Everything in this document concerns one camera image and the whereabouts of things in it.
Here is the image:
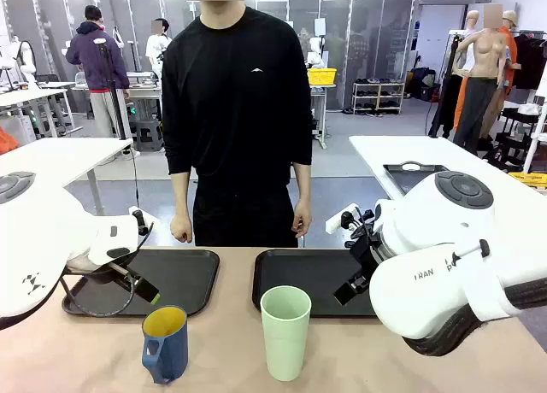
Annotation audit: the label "person in purple hoodie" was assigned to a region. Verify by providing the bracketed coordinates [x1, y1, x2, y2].
[66, 4, 132, 138]

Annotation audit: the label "person's right forearm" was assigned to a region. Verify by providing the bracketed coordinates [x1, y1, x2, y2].
[170, 170, 191, 219]

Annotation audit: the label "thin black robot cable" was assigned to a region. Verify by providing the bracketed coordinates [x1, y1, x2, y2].
[58, 221, 155, 318]

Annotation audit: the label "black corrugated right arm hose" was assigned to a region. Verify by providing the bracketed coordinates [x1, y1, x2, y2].
[403, 277, 547, 358]

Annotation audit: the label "white shoe rack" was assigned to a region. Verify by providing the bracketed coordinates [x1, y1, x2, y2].
[352, 79, 405, 115]

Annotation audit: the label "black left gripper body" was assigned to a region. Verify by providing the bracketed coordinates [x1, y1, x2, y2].
[106, 260, 145, 290]

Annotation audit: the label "person in black clothes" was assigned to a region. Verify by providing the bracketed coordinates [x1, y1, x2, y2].
[161, 0, 313, 249]

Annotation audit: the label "white background desk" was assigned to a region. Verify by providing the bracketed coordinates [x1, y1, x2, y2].
[0, 87, 77, 138]

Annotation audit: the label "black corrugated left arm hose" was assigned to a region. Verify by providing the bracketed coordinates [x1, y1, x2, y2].
[0, 314, 31, 331]

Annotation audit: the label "black wrist cable bundle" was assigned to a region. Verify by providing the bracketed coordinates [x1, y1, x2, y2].
[344, 208, 378, 243]

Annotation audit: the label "black tray with handles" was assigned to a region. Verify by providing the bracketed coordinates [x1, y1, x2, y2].
[383, 161, 450, 197]

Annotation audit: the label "yellow plastic crate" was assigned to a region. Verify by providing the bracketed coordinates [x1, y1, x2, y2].
[307, 67, 338, 85]
[508, 172, 547, 193]

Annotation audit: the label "bare mannequin grey trousers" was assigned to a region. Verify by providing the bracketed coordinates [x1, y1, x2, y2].
[452, 3, 514, 155]

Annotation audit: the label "person's right hand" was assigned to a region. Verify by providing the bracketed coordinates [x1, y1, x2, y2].
[169, 213, 194, 243]

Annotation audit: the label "black plastic serving tray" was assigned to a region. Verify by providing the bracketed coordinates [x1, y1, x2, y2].
[252, 248, 379, 318]
[62, 248, 221, 318]

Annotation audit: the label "grey step stool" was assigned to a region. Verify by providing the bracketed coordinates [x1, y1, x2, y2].
[132, 119, 162, 152]

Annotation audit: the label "black hanging clothes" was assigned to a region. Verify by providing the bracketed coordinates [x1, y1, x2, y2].
[512, 33, 547, 91]

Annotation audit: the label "light green plastic cup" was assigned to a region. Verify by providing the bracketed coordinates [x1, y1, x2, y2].
[260, 284, 312, 382]

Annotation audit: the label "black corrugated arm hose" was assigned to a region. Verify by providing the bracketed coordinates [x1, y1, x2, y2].
[403, 277, 547, 358]
[0, 314, 31, 331]

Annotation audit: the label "person's left hand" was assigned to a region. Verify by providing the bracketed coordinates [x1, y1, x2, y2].
[291, 199, 313, 239]

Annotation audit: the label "person in white top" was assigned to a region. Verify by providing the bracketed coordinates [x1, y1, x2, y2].
[145, 19, 173, 80]

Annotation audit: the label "white work table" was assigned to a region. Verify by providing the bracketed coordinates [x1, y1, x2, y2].
[0, 137, 134, 217]
[349, 135, 547, 257]

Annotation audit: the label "black hanging trousers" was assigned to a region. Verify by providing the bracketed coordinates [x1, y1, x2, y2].
[428, 72, 463, 138]

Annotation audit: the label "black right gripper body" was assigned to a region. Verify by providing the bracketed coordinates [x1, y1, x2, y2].
[348, 233, 384, 279]

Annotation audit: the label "person's left forearm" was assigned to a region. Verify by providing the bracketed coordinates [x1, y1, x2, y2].
[292, 161, 312, 204]

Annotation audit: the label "blue mug yellow inside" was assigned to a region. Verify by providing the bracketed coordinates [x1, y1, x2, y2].
[141, 305, 189, 385]

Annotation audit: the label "black tripod stand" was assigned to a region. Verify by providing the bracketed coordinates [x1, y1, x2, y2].
[98, 42, 133, 142]

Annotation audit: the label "mannequin in orange clothes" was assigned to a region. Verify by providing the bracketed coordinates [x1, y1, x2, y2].
[497, 10, 523, 99]

